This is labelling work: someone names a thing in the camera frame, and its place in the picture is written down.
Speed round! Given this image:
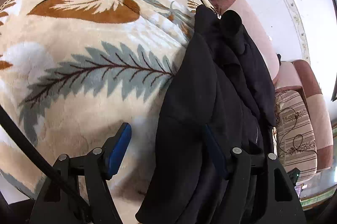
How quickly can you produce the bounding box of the black coat with fur collar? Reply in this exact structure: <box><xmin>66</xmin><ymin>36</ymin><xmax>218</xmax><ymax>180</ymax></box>
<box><xmin>135</xmin><ymin>5</ymin><xmax>276</xmax><ymax>223</ymax></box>

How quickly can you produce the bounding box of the striped floral brown cushion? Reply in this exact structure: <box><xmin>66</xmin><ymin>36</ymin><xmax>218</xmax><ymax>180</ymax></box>
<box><xmin>274</xmin><ymin>91</ymin><xmax>318</xmax><ymax>184</ymax></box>

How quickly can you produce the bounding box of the small black device on pillow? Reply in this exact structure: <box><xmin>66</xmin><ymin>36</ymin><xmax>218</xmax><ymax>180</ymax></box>
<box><xmin>277</xmin><ymin>53</ymin><xmax>282</xmax><ymax>66</ymax></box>

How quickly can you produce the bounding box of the leaf pattern fleece blanket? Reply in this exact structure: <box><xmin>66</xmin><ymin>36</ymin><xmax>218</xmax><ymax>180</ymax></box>
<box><xmin>1</xmin><ymin>0</ymin><xmax>211</xmax><ymax>223</ymax></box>

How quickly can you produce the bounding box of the black strap across view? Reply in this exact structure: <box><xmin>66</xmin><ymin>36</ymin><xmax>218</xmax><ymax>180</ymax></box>
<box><xmin>0</xmin><ymin>105</ymin><xmax>93</xmax><ymax>217</ymax></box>

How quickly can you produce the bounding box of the thin black cable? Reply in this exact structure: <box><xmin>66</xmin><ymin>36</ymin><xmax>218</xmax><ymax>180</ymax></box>
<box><xmin>276</xmin><ymin>107</ymin><xmax>318</xmax><ymax>161</ymax></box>

